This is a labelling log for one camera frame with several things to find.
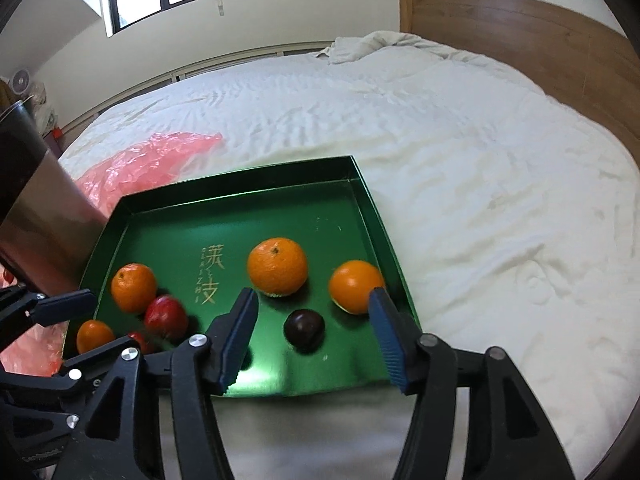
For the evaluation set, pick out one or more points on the small red apple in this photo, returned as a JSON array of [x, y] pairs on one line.
[[166, 317], [141, 341]]

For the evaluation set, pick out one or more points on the dark steel cylindrical bin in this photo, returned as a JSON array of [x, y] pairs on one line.
[[40, 210]]

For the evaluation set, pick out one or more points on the large orange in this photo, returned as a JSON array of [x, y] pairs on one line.
[[277, 266]]

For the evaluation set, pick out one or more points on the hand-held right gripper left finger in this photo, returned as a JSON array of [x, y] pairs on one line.
[[240, 340]]

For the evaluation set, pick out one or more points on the crumpled white blanket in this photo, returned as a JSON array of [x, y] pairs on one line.
[[390, 45]]

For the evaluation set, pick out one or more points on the wooden headboard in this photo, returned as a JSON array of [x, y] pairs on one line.
[[525, 25]]

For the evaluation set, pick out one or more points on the pink plastic sheet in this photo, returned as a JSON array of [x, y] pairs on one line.
[[150, 160]]

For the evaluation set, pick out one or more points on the green tray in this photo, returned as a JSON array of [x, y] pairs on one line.
[[210, 220]]

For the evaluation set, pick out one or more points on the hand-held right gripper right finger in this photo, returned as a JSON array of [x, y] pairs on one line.
[[387, 340]]

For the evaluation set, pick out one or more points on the small white fan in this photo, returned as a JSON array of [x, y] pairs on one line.
[[21, 81]]

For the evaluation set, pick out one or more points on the dark plum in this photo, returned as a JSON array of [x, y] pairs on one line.
[[304, 329]]

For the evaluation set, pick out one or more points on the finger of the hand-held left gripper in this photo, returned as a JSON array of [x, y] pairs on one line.
[[95, 360], [70, 305]]

